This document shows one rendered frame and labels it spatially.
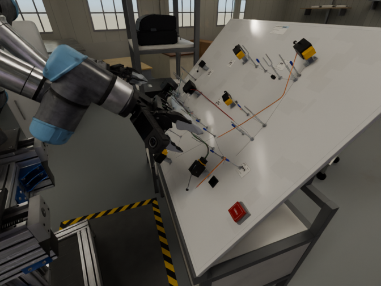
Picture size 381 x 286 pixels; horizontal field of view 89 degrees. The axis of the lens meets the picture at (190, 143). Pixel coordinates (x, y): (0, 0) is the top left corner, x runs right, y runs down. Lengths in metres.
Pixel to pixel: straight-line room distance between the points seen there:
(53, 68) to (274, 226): 1.04
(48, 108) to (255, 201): 0.64
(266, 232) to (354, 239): 1.41
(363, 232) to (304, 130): 1.85
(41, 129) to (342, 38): 0.96
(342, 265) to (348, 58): 1.68
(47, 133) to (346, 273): 2.12
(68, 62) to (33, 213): 0.57
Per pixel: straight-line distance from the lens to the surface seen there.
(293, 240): 1.10
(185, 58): 5.36
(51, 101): 0.46
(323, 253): 2.16
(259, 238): 1.05
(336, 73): 0.85
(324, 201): 1.04
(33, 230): 0.84
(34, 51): 1.00
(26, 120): 3.69
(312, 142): 0.73
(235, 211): 0.73
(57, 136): 0.48
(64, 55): 0.44
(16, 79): 0.58
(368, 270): 2.28
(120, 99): 0.44
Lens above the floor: 1.67
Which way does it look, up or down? 34 degrees down
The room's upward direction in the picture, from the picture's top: straight up
